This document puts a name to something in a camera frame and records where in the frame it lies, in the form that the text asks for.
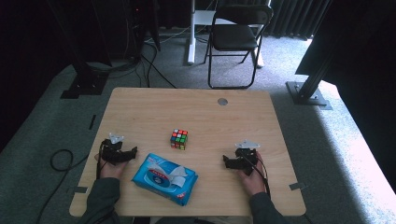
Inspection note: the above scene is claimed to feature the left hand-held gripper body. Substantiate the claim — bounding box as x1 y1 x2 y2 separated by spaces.
101 133 125 166

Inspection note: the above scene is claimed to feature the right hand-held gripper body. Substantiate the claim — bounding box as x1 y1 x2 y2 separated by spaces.
234 139 262 176

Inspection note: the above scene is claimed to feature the blue wet wipes pack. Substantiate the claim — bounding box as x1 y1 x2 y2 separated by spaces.
131 152 199 207

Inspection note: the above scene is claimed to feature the multicoloured puzzle cube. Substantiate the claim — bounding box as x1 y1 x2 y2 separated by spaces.
170 128 189 151

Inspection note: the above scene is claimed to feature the white wet wipe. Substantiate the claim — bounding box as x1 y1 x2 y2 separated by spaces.
148 165 190 188

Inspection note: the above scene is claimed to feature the person's left hand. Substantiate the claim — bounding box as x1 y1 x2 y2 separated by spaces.
94 154 129 180

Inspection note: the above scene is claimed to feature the person's right hand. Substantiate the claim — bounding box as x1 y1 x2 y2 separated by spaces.
237 152 267 197

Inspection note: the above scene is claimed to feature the black stand with square base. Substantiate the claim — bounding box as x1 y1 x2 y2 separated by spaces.
46 0 110 100

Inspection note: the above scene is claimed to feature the black stand with grey base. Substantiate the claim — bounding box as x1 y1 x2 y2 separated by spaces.
285 52 333 111

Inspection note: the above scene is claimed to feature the black folding chair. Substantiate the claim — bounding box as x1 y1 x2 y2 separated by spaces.
204 4 275 91

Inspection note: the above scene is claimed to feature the black equipment tower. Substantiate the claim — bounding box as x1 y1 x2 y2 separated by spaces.
123 0 162 61

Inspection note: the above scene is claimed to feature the dark pleated curtain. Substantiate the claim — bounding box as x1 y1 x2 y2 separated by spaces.
266 0 332 40

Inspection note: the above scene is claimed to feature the right hand-held gripper cable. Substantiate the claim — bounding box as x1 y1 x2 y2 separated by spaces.
244 153 272 200

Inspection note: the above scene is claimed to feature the looped black floor cable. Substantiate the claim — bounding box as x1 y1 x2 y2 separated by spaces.
36 148 90 224

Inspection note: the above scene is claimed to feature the white floor cable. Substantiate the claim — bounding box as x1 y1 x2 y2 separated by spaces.
145 25 191 45

